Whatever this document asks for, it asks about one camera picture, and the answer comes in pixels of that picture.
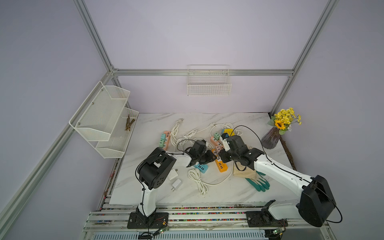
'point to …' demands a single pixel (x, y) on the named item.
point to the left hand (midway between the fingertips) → (215, 159)
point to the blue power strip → (202, 168)
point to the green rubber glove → (260, 186)
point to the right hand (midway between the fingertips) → (222, 154)
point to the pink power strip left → (167, 135)
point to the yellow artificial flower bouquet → (283, 120)
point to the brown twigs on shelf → (129, 123)
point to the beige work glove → (240, 170)
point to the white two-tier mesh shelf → (103, 119)
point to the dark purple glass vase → (271, 138)
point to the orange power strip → (222, 166)
